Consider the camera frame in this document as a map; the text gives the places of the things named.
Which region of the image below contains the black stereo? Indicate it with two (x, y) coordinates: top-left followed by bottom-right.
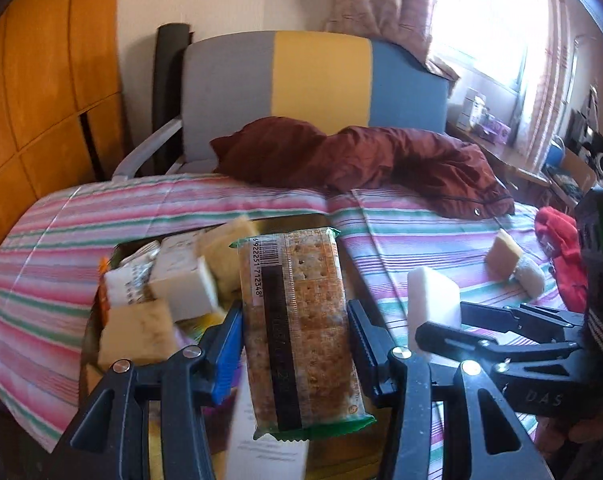
(569, 110), (603, 171)

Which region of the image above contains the white printed packet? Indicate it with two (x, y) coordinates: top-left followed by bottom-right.
(104, 260), (154, 308)

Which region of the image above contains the brown carton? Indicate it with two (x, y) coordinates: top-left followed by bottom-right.
(561, 150), (597, 191)

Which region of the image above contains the wooden side desk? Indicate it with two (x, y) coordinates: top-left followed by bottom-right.
(446, 120), (547, 186)

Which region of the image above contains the red cloth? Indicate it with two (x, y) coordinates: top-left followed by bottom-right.
(534, 206), (589, 313)

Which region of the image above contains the grey yellow blue chair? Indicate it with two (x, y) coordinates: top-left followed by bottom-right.
(112, 30), (452, 178)

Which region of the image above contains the orange wooden wardrobe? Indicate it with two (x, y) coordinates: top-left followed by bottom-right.
(0, 0), (132, 271)

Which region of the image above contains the gold metal tray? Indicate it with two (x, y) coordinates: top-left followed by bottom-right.
(81, 212), (397, 480)

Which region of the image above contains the person's right hand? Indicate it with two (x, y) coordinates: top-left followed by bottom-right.
(534, 402), (603, 461)

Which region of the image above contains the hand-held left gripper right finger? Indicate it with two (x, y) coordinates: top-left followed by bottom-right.
(348, 299), (547, 480)

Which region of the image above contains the black rolled mat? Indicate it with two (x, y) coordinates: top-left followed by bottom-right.
(151, 23), (194, 173)

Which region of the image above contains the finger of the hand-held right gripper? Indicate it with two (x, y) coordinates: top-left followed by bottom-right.
(460, 300), (587, 333)
(415, 321), (582, 378)

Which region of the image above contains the pink patterned curtain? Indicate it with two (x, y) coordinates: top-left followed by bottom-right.
(324, 0), (462, 81)

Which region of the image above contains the white soap bar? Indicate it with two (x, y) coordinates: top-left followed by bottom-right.
(407, 266), (462, 362)

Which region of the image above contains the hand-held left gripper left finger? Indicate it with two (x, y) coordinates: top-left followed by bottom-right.
(56, 300), (244, 480)

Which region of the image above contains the white box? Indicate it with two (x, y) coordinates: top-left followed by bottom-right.
(456, 90), (487, 128)

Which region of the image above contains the maroon jacket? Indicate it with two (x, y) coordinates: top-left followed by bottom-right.
(210, 116), (516, 220)

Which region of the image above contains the beige sponge block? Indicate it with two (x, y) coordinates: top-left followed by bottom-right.
(98, 300), (177, 367)

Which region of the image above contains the pink green striped blanket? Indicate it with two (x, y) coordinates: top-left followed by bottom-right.
(0, 172), (582, 456)

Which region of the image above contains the green-edged cracker packet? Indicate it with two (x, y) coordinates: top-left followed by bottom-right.
(230, 227), (377, 442)

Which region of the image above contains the bright window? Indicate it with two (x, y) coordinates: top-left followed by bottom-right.
(431, 0), (547, 91)

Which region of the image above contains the purple box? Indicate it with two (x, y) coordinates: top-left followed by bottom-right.
(481, 112), (512, 143)

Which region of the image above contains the pink sheer curtain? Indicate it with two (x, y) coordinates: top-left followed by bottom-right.
(516, 0), (582, 171)

